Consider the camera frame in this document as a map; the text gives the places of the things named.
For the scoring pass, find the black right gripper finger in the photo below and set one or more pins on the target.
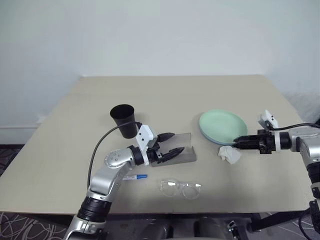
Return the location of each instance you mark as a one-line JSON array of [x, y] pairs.
[[247, 146], [246, 139]]

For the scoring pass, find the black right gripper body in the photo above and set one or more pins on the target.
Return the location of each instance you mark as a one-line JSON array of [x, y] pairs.
[[265, 142]]

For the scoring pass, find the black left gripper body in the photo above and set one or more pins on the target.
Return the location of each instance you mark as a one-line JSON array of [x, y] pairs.
[[153, 156]]

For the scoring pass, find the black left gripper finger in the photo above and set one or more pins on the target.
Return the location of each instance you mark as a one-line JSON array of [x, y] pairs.
[[172, 153], [165, 137]]

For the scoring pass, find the mint green plate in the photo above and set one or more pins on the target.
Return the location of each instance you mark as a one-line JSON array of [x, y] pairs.
[[221, 123]]

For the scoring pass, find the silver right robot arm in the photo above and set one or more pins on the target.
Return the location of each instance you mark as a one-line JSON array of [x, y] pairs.
[[303, 142]]

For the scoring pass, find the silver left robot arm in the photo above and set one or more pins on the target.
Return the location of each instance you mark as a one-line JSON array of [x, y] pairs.
[[106, 178]]

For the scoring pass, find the black plastic cup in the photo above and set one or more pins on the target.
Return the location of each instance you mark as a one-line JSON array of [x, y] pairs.
[[125, 122]]

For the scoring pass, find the crumpled white tissue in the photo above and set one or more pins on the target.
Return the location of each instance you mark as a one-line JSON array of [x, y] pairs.
[[231, 155]]

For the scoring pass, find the blue and white marker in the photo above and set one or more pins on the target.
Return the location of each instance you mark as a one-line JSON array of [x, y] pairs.
[[137, 177]]

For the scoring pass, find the light blue plate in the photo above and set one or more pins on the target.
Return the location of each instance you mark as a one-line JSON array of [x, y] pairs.
[[208, 139]]

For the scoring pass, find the black and white clip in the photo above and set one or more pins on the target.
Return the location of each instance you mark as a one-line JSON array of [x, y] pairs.
[[232, 226]]

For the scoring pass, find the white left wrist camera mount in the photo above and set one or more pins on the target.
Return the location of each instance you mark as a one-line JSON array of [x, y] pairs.
[[145, 135]]

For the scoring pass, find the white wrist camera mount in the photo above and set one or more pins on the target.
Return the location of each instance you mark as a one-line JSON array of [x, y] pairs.
[[145, 135], [269, 119]]

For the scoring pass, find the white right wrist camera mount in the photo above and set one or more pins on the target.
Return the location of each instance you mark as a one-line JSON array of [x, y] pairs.
[[269, 119]]

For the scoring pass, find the clear frame glasses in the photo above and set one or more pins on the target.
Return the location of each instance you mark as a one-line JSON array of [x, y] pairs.
[[186, 191]]

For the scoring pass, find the black table frame bar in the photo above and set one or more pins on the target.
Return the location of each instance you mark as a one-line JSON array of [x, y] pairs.
[[277, 221]]

